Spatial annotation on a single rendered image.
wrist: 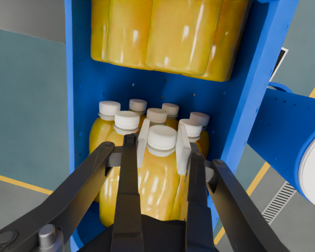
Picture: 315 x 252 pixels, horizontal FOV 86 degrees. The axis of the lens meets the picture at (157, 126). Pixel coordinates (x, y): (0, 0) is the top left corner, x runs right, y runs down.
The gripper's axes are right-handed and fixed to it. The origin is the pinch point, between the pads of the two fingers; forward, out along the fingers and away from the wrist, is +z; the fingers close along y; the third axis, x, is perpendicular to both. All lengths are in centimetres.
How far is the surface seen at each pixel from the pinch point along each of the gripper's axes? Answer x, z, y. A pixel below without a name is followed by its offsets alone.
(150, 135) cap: -0.2, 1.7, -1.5
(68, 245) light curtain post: -81, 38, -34
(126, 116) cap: 0.2, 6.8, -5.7
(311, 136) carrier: -1.1, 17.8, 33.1
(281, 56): 26, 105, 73
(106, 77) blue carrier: 4.1, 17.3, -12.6
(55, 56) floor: 1, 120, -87
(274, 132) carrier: -4.3, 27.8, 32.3
